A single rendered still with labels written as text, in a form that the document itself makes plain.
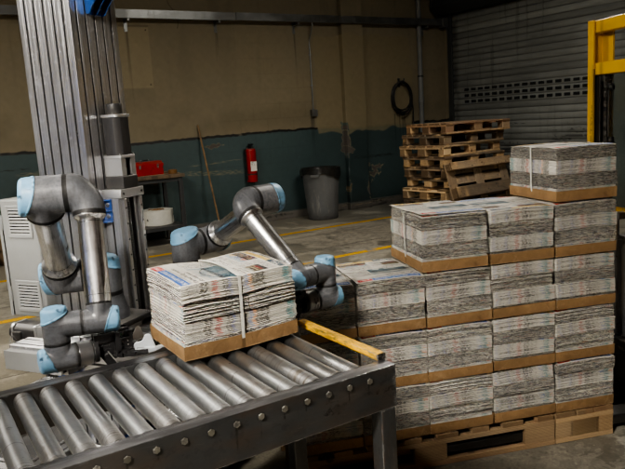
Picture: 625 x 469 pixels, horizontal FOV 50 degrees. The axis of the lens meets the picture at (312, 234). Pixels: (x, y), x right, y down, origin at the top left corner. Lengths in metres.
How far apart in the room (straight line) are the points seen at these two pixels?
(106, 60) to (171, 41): 6.67
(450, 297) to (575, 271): 0.57
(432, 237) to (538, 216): 0.47
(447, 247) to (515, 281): 0.35
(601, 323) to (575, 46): 7.41
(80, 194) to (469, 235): 1.50
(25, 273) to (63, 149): 0.53
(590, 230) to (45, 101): 2.24
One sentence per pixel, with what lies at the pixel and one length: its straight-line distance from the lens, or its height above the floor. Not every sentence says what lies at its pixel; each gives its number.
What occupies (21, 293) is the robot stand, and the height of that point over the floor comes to 0.86.
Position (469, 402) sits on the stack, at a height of 0.26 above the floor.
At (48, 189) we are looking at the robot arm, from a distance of 2.09.
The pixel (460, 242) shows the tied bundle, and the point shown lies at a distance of 2.74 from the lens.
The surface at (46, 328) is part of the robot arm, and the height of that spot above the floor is 0.93.
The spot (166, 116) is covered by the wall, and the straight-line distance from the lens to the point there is 9.28.
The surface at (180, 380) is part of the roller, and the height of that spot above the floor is 0.79.
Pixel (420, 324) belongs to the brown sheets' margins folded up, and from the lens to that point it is 2.74.
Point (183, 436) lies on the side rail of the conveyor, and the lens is 1.59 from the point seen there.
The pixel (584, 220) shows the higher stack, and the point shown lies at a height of 0.98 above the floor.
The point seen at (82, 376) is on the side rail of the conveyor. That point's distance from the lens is 2.01.
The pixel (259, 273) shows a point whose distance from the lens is 2.00.
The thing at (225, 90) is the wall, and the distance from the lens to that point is 9.63.
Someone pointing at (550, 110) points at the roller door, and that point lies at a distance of 10.46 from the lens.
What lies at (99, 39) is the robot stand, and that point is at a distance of 2.72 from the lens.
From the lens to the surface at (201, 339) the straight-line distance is 1.97.
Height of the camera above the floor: 1.47
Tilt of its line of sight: 10 degrees down
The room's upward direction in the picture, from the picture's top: 4 degrees counter-clockwise
